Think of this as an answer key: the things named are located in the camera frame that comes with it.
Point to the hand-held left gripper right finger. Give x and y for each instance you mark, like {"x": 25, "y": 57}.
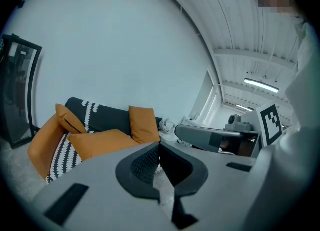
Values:
{"x": 220, "y": 185}

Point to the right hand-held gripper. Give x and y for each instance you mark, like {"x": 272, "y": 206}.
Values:
{"x": 252, "y": 122}

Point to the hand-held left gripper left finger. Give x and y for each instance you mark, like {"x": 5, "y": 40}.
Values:
{"x": 100, "y": 190}

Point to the small orange zippered cushion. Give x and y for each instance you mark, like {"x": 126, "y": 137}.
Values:
{"x": 71, "y": 120}

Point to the white washbasin cabinet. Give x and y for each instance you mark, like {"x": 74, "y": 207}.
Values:
{"x": 188, "y": 121}

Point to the white crumpled garment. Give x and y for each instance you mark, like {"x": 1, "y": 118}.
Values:
{"x": 167, "y": 128}

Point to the white framed glass partition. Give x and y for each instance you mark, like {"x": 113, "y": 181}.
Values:
{"x": 207, "y": 100}

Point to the ceiling tube light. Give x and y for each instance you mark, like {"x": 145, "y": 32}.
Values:
{"x": 243, "y": 107}
{"x": 261, "y": 85}

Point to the dark sofa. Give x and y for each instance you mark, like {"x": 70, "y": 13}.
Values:
{"x": 110, "y": 118}

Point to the orange sofa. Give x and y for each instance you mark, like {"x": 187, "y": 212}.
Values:
{"x": 42, "y": 145}

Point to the person's white shirt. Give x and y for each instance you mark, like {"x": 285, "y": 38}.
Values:
{"x": 295, "y": 150}

